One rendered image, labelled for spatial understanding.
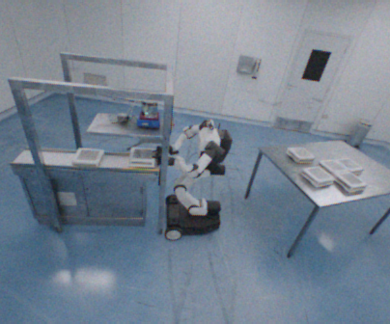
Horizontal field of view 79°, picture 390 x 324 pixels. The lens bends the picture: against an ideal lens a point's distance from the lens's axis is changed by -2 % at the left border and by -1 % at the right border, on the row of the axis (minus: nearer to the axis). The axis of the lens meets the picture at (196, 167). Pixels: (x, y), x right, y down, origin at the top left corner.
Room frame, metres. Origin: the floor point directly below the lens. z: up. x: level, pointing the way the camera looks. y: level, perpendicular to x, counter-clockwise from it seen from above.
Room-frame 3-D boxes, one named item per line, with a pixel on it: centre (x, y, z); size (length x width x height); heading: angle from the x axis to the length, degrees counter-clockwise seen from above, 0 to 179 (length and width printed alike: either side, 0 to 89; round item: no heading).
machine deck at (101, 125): (1.92, 0.66, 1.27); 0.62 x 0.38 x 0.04; 101
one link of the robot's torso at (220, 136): (2.08, -0.13, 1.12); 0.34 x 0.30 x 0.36; 10
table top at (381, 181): (2.54, -1.64, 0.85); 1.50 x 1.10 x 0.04; 115
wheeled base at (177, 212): (2.07, -0.06, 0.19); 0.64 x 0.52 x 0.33; 100
